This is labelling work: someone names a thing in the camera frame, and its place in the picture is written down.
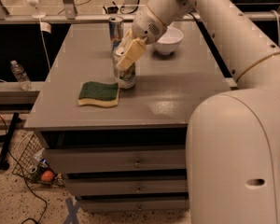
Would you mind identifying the black metal stand leg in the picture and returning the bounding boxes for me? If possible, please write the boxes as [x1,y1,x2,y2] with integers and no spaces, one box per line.
[0,113,20,171]

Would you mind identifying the green yellow sponge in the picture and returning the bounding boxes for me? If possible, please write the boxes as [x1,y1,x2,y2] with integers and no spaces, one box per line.
[77,81,119,107]

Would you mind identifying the blue silver energy drink can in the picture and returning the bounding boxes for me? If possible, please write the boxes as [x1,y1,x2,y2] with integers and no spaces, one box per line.
[108,16,124,50]

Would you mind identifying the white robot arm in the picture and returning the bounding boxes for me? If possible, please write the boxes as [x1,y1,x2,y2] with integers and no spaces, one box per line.
[118,0,280,224]

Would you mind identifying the black floor cable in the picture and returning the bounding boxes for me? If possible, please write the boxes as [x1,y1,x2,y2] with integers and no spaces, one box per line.
[0,109,49,224]

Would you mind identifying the orange fruit in basket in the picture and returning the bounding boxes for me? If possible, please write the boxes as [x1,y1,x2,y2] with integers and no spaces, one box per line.
[40,170,54,182]

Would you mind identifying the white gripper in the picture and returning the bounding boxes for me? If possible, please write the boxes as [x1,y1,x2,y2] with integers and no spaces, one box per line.
[116,7,167,70]

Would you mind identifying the wire mesh basket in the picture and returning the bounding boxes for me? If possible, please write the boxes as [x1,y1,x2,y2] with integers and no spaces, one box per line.
[12,134,63,186]

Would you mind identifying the clear plastic water bottle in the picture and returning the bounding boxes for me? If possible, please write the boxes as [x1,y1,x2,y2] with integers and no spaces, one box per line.
[10,61,33,91]

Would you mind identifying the blue tape cross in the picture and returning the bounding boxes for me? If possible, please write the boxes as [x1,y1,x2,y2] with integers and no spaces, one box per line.
[63,198,79,224]

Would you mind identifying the grey drawer cabinet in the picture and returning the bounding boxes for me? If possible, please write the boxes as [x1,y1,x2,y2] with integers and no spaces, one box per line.
[25,21,229,213]

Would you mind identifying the grey metal railing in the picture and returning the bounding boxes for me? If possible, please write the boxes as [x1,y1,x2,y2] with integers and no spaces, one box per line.
[0,0,280,26]

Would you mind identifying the white lamp on rail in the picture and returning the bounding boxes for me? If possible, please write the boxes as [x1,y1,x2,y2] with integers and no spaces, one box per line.
[26,0,46,20]

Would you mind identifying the white bowl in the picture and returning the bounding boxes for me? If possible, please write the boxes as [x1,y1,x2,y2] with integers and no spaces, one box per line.
[152,26,184,55]

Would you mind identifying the green white 7up can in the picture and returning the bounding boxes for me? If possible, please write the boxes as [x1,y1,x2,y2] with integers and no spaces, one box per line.
[112,47,135,90]

